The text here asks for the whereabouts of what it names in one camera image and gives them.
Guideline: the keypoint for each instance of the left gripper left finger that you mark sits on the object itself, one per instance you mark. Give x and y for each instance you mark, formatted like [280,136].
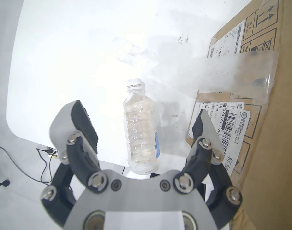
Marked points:
[74,144]

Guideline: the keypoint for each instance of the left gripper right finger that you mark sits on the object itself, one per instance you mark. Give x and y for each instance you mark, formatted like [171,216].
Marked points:
[203,159]

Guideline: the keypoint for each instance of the clear plastic water bottle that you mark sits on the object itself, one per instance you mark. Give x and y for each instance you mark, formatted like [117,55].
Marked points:
[141,128]

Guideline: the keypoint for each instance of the large brown cardboard carton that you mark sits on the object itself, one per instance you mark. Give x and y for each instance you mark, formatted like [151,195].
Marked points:
[253,101]

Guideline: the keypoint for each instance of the clear plastic bag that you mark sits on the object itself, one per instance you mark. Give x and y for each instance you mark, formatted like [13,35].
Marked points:
[208,65]

